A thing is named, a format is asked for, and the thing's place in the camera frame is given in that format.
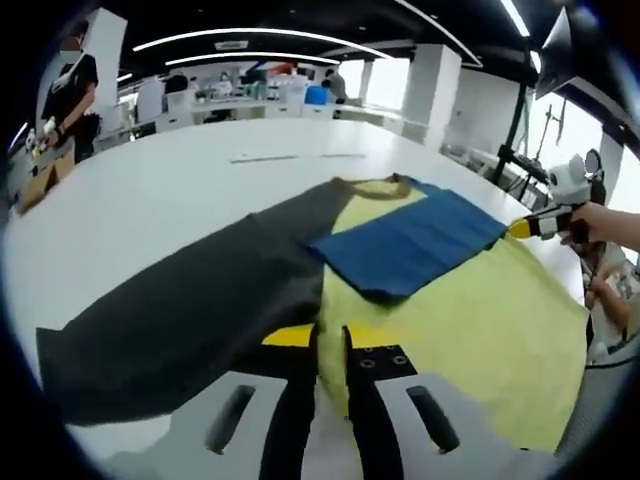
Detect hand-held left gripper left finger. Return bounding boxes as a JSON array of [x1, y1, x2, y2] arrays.
[[164, 323, 320, 480]]

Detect grey mesh chair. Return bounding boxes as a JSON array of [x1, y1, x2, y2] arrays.
[[552, 349, 636, 456]]

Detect black cable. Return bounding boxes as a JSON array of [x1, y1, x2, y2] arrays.
[[584, 344, 640, 370]]

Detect black stand pole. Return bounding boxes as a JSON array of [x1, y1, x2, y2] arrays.
[[492, 82, 532, 189]]

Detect brown cardboard box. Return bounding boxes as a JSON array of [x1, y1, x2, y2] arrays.
[[17, 149, 76, 214]]

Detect thin white strip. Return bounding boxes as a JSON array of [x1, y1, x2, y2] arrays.
[[229, 152, 366, 165]]

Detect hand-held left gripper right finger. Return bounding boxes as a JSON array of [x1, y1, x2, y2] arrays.
[[341, 323, 509, 480]]

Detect yellow blue grey garment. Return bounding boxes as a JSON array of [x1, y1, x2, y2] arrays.
[[34, 172, 592, 454]]

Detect person's right hand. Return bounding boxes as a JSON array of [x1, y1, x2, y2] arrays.
[[561, 201, 615, 246]]

